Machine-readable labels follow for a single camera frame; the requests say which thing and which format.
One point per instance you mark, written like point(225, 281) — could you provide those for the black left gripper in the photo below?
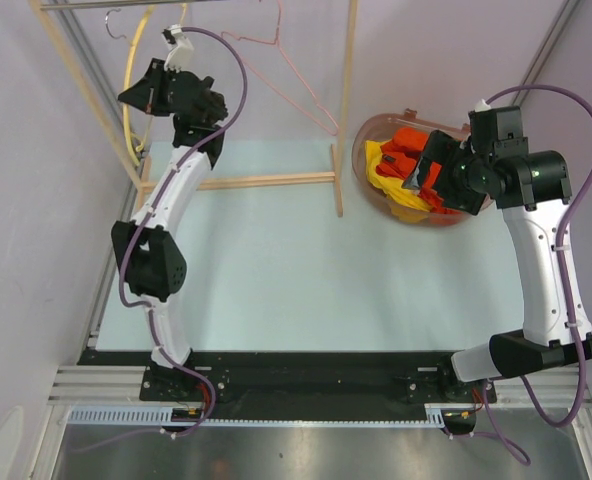
point(145, 94)

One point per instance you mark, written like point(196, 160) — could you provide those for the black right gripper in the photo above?
point(444, 149)

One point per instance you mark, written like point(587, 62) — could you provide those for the yellow shorts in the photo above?
point(406, 206)

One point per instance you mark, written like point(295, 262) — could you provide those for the pink wire hanger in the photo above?
point(266, 58)

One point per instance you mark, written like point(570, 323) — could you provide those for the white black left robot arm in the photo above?
point(151, 264)

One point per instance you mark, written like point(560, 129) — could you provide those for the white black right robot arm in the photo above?
point(533, 193)

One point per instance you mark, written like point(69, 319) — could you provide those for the brown translucent plastic basin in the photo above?
point(383, 155)

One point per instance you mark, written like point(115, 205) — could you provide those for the wooden clothes rack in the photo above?
point(59, 21)

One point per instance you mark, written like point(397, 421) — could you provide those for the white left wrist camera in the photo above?
point(180, 49)

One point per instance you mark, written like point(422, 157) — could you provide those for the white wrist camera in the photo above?
point(482, 106)
point(180, 49)

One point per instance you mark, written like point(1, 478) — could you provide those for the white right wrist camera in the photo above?
point(482, 106)

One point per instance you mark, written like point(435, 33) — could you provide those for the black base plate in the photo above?
point(280, 407)

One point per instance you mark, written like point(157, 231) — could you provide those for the aluminium frame rail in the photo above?
point(105, 385)

